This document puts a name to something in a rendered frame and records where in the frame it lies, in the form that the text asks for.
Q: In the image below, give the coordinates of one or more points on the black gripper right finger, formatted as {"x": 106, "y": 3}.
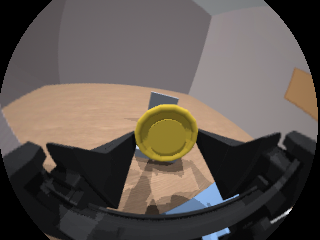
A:
{"x": 230, "y": 160}

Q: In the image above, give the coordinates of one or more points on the yellow plate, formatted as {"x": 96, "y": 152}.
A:
{"x": 166, "y": 133}

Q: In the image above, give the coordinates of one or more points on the light blue flat mat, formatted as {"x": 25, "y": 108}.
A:
{"x": 207, "y": 198}

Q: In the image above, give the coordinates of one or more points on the grey dish rack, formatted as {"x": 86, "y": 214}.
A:
{"x": 157, "y": 99}

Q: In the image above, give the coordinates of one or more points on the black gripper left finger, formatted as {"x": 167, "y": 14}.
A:
{"x": 105, "y": 167}

